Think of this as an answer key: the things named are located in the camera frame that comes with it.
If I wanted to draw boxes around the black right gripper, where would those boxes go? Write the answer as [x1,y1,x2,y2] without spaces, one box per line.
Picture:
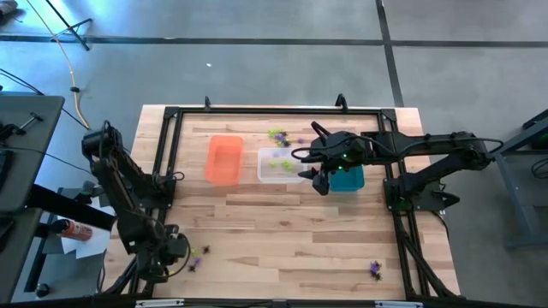
[298,131,372,197]

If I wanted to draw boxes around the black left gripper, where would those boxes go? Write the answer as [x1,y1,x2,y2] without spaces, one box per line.
[136,228,192,283]

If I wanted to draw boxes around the clear plastic bin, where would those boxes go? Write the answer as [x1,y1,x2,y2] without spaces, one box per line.
[257,147,309,185]

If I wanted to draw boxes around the teal plastic bin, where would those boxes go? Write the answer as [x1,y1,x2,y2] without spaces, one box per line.
[328,164,366,193]

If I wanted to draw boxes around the white paper sheets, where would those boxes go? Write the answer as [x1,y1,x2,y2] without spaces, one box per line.
[59,194,117,260]

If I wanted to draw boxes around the orange plastic bin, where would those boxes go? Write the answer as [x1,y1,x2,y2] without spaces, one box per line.
[204,135,245,187]

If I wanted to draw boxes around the orange spray can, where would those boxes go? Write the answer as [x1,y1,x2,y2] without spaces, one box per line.
[50,218,94,242]

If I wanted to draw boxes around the black metal beam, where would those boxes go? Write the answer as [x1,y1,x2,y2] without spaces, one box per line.
[23,183,117,294]

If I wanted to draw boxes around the grey side table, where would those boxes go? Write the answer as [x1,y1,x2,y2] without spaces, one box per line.
[0,94,66,303]

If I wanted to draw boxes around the grey metal table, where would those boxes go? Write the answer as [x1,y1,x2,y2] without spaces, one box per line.
[491,109,548,250]

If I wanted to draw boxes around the black clamp tool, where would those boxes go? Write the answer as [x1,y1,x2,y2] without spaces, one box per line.
[0,111,45,140]

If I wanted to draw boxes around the black tripod stand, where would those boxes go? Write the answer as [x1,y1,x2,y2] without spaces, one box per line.
[45,0,93,52]

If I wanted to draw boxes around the silver metal bracket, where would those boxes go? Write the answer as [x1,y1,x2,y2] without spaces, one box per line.
[134,299,186,308]
[374,300,424,308]

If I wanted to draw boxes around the black aluminium table frame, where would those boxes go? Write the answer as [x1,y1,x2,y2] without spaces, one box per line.
[100,105,462,308]

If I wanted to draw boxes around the yellow floor cable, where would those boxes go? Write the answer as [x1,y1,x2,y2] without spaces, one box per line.
[24,0,93,129]

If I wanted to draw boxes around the black floor cable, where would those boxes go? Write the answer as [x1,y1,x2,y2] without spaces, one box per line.
[0,68,93,129]

